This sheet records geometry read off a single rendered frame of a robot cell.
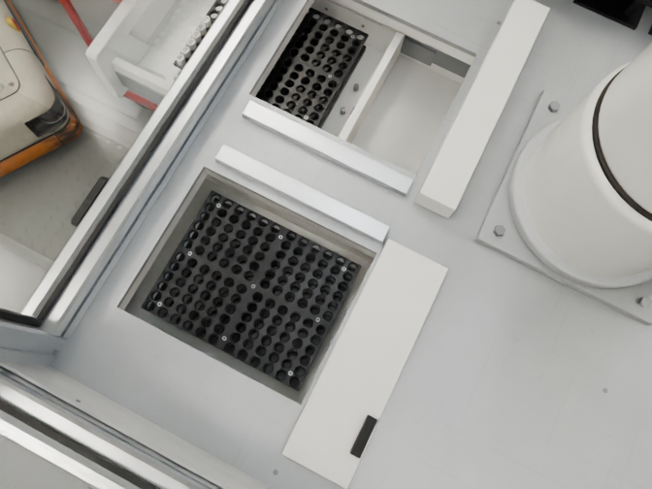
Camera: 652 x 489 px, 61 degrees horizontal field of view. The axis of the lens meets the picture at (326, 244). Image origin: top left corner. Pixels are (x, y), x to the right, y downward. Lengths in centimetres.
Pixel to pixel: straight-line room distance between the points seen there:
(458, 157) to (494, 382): 27
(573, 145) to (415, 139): 32
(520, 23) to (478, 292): 36
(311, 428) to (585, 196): 37
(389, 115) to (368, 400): 44
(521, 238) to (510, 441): 24
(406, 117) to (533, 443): 49
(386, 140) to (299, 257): 25
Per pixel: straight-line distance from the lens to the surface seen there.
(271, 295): 70
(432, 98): 90
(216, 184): 82
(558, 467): 71
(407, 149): 86
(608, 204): 58
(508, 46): 79
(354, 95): 88
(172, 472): 52
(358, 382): 64
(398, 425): 66
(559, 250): 69
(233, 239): 72
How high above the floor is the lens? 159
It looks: 75 degrees down
